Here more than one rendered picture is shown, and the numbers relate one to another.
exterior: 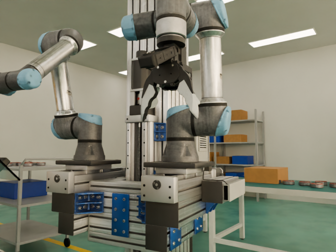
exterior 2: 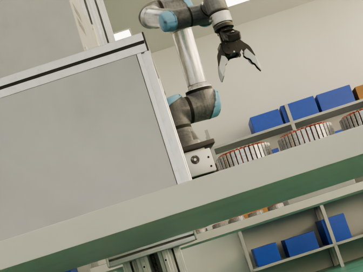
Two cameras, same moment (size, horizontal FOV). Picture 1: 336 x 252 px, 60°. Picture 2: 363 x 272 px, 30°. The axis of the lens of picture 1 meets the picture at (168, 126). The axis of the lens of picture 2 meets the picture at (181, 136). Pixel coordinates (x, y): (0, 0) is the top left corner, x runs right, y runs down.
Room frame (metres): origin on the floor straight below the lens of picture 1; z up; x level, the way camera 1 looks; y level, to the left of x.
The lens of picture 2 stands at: (-1.01, 1.55, 0.62)
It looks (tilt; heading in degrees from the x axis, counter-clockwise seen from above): 10 degrees up; 324
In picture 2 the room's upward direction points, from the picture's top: 18 degrees counter-clockwise
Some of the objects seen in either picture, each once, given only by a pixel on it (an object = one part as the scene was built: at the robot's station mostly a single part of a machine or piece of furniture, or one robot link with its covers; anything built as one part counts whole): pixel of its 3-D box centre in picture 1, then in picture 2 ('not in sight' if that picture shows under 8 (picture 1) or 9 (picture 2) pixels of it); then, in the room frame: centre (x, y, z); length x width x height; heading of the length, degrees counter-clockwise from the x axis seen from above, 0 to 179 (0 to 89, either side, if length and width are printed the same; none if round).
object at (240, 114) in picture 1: (237, 116); not in sight; (6.86, -1.64, 1.90); 0.40 x 0.36 x 0.24; 145
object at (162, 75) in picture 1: (172, 65); (228, 42); (0.71, -0.01, 1.29); 0.09 x 0.08 x 0.12; 152
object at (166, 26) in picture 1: (170, 32); (220, 20); (0.70, -0.01, 1.37); 0.08 x 0.08 x 0.05
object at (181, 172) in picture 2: not in sight; (169, 131); (0.27, 0.66, 0.91); 0.28 x 0.03 x 0.32; 144
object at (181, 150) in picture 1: (180, 149); (181, 139); (1.21, -0.05, 1.09); 0.15 x 0.15 x 0.10
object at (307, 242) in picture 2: not in sight; (299, 244); (5.09, -4.03, 0.38); 0.42 x 0.36 x 0.21; 145
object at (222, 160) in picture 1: (224, 159); not in sight; (7.06, -1.37, 0.86); 0.42 x 0.40 x 0.17; 53
